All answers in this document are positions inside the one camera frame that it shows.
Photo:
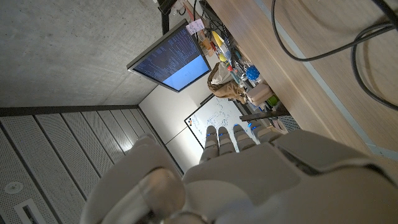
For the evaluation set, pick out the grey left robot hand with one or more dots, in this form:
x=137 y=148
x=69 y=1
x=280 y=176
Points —
x=264 y=186

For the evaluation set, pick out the whiteboard with drawings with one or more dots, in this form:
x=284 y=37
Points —
x=214 y=115

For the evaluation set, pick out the beige rounded box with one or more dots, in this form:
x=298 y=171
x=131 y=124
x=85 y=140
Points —
x=259 y=93

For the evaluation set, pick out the brown paper bag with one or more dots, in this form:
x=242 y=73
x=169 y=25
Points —
x=228 y=91

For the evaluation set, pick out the blue spiky ball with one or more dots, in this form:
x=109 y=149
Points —
x=252 y=72

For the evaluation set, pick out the yellow ball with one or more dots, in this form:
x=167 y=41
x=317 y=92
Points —
x=222 y=57

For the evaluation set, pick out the black computer monitor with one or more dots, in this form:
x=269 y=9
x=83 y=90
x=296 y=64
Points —
x=174 y=59

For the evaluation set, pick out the pink sticky note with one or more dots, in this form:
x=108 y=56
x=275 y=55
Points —
x=195 y=26

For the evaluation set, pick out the round ceiling sensor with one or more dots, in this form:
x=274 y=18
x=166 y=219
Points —
x=14 y=187

